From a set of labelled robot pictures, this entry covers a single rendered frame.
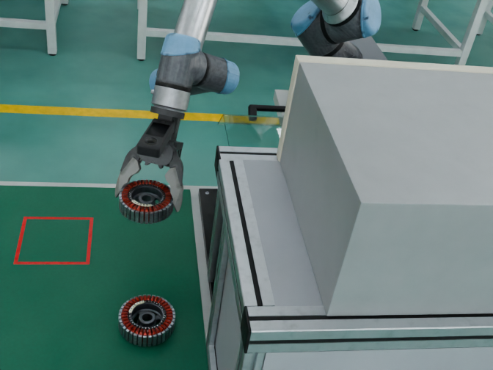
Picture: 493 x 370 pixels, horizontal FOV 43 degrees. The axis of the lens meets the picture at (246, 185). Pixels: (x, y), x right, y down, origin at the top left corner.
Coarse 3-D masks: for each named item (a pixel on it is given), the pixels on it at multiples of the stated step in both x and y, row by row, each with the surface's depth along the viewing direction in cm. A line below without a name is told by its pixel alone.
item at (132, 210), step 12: (144, 180) 134; (120, 192) 130; (132, 192) 130; (144, 192) 133; (156, 192) 133; (168, 192) 131; (120, 204) 128; (132, 204) 127; (144, 204) 127; (156, 204) 128; (168, 204) 129; (132, 216) 127; (144, 216) 127; (156, 216) 127; (168, 216) 130
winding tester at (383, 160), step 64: (320, 64) 104; (384, 64) 107; (320, 128) 92; (384, 128) 90; (448, 128) 92; (320, 192) 91; (384, 192) 77; (448, 192) 79; (320, 256) 90; (384, 256) 81; (448, 256) 83
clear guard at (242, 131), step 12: (228, 120) 135; (240, 120) 136; (252, 120) 136; (264, 120) 137; (276, 120) 138; (228, 132) 131; (240, 132) 132; (252, 132) 133; (264, 132) 133; (276, 132) 134; (228, 144) 129; (240, 144) 128; (252, 144) 129; (264, 144) 130; (276, 144) 130
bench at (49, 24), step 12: (48, 0) 355; (60, 0) 394; (48, 12) 359; (0, 24) 360; (12, 24) 361; (24, 24) 362; (36, 24) 363; (48, 24) 364; (48, 36) 368; (48, 48) 372
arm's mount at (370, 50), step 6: (354, 42) 202; (360, 42) 200; (366, 42) 198; (372, 42) 196; (360, 48) 197; (366, 48) 195; (372, 48) 194; (378, 48) 192; (366, 54) 193; (372, 54) 192; (378, 54) 190
